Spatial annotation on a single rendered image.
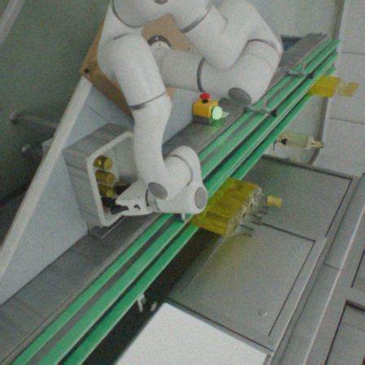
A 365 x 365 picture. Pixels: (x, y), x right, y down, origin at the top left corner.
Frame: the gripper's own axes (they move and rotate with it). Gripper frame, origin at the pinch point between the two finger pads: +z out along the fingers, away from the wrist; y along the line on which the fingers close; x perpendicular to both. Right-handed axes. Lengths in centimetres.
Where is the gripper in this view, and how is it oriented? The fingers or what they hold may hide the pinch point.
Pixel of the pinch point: (114, 195)
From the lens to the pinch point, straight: 103.1
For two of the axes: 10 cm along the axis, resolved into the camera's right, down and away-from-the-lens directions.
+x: -3.3, -8.4, -4.2
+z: -8.0, 0.1, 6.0
